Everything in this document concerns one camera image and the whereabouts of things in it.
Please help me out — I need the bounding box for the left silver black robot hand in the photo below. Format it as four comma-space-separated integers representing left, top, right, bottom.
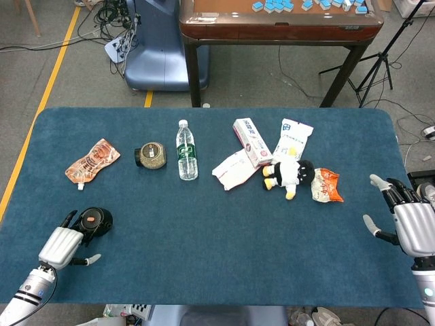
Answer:
37, 209, 102, 272

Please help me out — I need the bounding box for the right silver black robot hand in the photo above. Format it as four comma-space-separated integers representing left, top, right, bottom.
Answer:
362, 174, 435, 258

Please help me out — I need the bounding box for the black round container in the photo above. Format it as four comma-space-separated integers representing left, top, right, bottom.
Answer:
70, 206, 114, 248

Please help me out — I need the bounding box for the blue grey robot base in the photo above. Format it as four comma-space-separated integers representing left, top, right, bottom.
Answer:
124, 0, 210, 92

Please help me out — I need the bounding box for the grey sneaker beside black box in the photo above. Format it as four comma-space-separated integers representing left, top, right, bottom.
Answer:
416, 183, 435, 210

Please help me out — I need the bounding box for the black box on floor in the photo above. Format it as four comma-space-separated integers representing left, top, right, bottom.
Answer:
406, 170, 435, 191

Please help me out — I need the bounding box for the orange spout pouch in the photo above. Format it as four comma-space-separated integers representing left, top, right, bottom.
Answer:
64, 138, 122, 192

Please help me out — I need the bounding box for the orange white snack packet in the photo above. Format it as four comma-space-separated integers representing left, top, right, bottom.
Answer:
311, 167, 345, 204

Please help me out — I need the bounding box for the grey sneaker with white sole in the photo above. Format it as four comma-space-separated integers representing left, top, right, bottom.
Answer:
311, 306, 344, 326

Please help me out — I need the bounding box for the glass seed jar black lid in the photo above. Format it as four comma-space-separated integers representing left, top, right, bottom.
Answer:
133, 141, 168, 170

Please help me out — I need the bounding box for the black white plush doll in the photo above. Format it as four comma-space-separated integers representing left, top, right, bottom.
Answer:
262, 158, 316, 200

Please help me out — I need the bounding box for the clear water bottle green label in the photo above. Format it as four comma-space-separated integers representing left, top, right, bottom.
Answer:
175, 119, 199, 181

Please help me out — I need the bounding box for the white bag blue print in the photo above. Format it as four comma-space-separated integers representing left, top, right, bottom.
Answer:
271, 117, 315, 164

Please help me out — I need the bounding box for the blue grey robot torso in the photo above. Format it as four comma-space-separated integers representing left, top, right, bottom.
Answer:
149, 304, 288, 326

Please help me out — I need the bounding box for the blue felt table cover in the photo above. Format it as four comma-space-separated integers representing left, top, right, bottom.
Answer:
0, 107, 421, 308

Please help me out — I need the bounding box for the white pink toothpaste box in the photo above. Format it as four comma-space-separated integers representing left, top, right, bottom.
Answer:
232, 117, 274, 169

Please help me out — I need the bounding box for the long yellow floor tape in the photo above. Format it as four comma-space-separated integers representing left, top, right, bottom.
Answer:
0, 6, 82, 221

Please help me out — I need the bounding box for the white pouch red print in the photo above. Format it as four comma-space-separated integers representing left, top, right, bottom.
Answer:
211, 148, 264, 192

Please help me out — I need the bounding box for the white power strip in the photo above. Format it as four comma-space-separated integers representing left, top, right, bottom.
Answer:
104, 32, 137, 65

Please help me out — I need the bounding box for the black tripod stand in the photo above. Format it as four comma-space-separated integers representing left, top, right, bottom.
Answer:
318, 0, 428, 109

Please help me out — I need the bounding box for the white storage box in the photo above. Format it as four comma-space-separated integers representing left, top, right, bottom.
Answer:
396, 0, 435, 18

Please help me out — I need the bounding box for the wooden furniture leg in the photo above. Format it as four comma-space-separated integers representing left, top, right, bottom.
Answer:
13, 0, 41, 37

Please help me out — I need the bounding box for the brown mahjong table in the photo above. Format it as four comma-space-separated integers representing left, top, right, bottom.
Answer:
179, 0, 385, 109

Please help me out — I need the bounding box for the grey floor cable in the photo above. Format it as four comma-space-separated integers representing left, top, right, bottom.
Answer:
396, 113, 435, 167

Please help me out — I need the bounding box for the thin black floor cable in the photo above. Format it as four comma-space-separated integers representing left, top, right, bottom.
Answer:
277, 46, 327, 99

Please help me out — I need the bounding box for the black cable tangle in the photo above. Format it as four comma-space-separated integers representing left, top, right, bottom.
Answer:
77, 0, 140, 79

